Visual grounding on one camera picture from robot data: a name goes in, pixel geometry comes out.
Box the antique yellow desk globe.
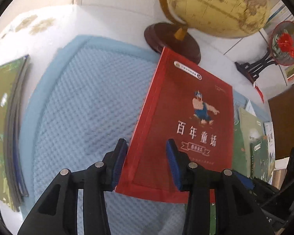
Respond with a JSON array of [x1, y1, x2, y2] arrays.
[[144, 0, 270, 64]]

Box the round embroidered fan on stand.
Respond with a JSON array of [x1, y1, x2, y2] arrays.
[[235, 21, 294, 83]]

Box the dark green insect book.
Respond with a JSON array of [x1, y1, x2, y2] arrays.
[[250, 136, 271, 182]]

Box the stack of sorted books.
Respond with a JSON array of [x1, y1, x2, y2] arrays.
[[0, 55, 31, 212]]

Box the light blue table mat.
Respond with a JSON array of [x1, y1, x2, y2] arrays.
[[19, 36, 187, 234]]

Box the brown wooden door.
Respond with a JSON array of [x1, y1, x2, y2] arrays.
[[268, 84, 294, 160]]

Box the bright green insect book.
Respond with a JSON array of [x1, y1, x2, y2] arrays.
[[209, 105, 251, 234]]

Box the red fairy tale book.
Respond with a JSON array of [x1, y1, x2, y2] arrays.
[[116, 48, 234, 204]]

